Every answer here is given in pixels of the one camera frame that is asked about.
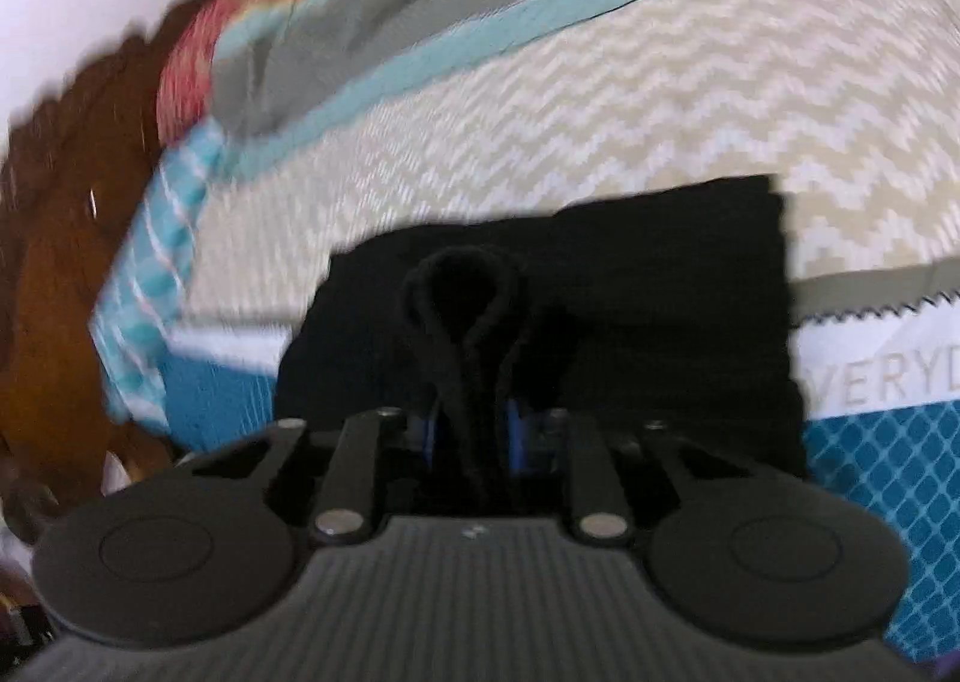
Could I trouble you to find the red floral patchwork quilt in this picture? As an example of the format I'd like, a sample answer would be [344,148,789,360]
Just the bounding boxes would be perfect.
[154,0,395,145]

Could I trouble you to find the teal lattice pillow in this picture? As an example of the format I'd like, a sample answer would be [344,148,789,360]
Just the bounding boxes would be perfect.
[88,118,230,428]

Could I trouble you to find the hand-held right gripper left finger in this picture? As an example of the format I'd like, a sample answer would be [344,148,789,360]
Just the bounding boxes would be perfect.
[189,406,445,545]

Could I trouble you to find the brown wooden furniture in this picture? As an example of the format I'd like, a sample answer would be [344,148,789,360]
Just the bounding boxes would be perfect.
[0,0,220,549]

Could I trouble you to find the chevron and teal patchwork bedspread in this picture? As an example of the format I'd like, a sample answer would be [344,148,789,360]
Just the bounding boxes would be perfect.
[88,0,960,662]

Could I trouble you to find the black pants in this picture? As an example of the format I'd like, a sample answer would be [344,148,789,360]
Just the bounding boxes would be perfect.
[274,176,812,519]

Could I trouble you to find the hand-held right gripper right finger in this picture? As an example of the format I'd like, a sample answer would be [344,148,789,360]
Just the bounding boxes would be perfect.
[501,398,755,546]

